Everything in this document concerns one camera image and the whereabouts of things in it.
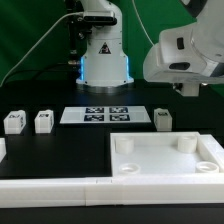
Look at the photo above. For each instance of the white obstacle bar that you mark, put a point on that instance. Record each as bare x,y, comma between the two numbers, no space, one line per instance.
2,149
152,189

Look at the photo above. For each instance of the white square tabletop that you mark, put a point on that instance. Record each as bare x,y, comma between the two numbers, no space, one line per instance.
168,153

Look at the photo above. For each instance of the white left obstacle bar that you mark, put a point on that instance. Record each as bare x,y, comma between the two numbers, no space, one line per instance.
2,149

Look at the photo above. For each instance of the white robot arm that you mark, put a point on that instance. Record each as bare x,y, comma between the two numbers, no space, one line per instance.
187,55

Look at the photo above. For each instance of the white marker plate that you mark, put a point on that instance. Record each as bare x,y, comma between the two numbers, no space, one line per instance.
105,115

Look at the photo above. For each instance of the white front obstacle bar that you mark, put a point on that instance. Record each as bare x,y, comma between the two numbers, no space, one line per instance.
152,189

